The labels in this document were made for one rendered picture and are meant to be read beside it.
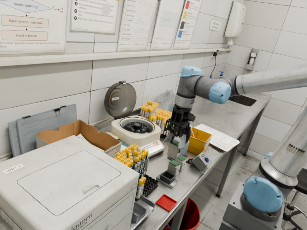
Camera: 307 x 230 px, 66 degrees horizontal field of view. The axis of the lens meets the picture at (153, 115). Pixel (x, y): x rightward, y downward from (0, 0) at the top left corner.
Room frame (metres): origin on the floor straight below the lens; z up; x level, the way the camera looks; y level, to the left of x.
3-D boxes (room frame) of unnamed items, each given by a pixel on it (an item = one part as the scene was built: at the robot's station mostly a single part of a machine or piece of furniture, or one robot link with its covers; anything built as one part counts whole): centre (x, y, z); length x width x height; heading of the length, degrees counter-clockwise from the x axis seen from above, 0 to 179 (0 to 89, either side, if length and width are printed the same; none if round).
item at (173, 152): (0.90, -0.12, 1.05); 0.05 x 0.04 x 0.06; 61
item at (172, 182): (0.90, -0.12, 0.89); 0.09 x 0.05 x 0.04; 61
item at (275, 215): (0.76, -0.48, 1.00); 0.15 x 0.15 x 0.10
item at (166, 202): (0.76, -0.12, 0.88); 0.07 x 0.07 x 0.01; 60
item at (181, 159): (1.02, -0.18, 0.91); 0.05 x 0.04 x 0.07; 60
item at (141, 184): (0.81, 0.00, 0.93); 0.17 x 0.09 x 0.11; 150
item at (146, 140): (1.18, 0.06, 0.94); 0.30 x 0.24 x 0.12; 51
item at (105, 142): (0.90, 0.30, 0.95); 0.29 x 0.25 x 0.15; 60
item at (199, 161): (1.08, -0.28, 0.92); 0.13 x 0.07 x 0.08; 60
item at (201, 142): (1.26, -0.28, 0.93); 0.13 x 0.13 x 0.10; 65
